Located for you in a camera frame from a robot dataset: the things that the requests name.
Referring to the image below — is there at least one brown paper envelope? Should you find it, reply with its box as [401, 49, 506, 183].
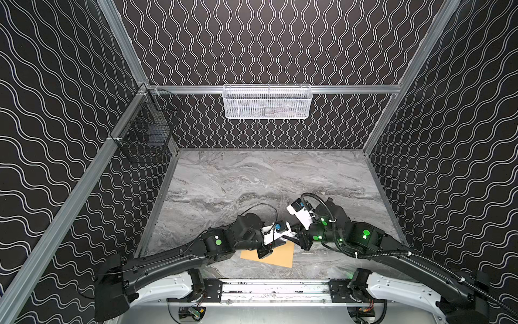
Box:
[240, 241, 295, 268]

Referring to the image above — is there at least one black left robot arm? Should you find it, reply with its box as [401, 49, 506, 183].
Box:
[94, 213, 291, 322]

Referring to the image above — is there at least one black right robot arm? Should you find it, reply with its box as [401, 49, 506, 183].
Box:
[272, 193, 490, 323]

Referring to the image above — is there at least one aluminium back crossbar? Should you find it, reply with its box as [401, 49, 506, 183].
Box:
[148, 84, 401, 95]

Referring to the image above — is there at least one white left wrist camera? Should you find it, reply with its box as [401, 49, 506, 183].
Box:
[260, 221, 295, 240]

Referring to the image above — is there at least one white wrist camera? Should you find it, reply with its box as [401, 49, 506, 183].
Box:
[286, 198, 314, 230]
[260, 221, 295, 240]

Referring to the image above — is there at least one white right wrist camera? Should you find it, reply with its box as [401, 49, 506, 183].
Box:
[286, 198, 314, 230]

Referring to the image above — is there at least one white wire mesh basket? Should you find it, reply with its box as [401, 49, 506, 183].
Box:
[222, 90, 313, 120]

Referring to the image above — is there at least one black corrugated cable conduit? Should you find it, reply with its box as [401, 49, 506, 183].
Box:
[300, 192, 518, 321]

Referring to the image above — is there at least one black wire basket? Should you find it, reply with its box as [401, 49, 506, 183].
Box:
[114, 87, 185, 166]

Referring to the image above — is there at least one aluminium frame corner post right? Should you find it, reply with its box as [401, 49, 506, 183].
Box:
[363, 0, 460, 157]

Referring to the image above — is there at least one aluminium frame corner post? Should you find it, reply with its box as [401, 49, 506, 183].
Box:
[97, 0, 149, 85]
[363, 0, 460, 157]

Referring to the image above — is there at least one aluminium left side rail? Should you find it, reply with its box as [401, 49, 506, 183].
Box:
[0, 84, 148, 324]

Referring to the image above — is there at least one aluminium frame corner post left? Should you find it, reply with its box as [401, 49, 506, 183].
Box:
[97, 0, 149, 85]

